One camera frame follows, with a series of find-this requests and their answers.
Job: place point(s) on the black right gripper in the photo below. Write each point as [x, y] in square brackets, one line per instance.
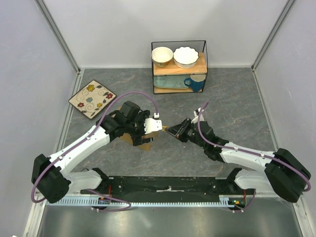
[182, 128]

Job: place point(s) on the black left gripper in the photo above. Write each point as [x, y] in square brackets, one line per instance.
[137, 139]

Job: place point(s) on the brown cardboard express box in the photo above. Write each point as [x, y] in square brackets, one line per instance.
[133, 129]

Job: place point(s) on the yellow utility knife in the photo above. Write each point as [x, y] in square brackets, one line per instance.
[165, 128]

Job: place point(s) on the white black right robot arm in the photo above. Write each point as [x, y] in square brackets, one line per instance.
[278, 172]

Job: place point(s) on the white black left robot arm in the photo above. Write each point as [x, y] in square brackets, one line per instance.
[53, 176]

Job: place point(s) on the pale green rectangular plate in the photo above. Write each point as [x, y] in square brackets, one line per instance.
[170, 82]

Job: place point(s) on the blue mug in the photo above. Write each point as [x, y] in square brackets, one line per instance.
[195, 82]

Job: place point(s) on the floral square coaster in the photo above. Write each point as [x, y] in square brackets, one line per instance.
[92, 99]

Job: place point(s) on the white scalloped bowl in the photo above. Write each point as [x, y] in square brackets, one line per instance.
[185, 57]

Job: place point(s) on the cream ceramic bowl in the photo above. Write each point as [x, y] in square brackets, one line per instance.
[161, 56]

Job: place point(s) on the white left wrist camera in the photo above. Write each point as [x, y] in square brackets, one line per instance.
[153, 124]

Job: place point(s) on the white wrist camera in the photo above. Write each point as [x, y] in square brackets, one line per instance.
[196, 114]
[153, 124]

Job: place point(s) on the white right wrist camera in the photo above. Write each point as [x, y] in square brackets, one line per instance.
[196, 114]

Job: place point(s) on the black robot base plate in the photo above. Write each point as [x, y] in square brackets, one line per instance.
[159, 188]

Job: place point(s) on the black wire wooden shelf rack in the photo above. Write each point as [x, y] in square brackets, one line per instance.
[201, 67]

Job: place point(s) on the grey slotted cable duct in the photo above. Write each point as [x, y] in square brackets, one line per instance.
[96, 201]

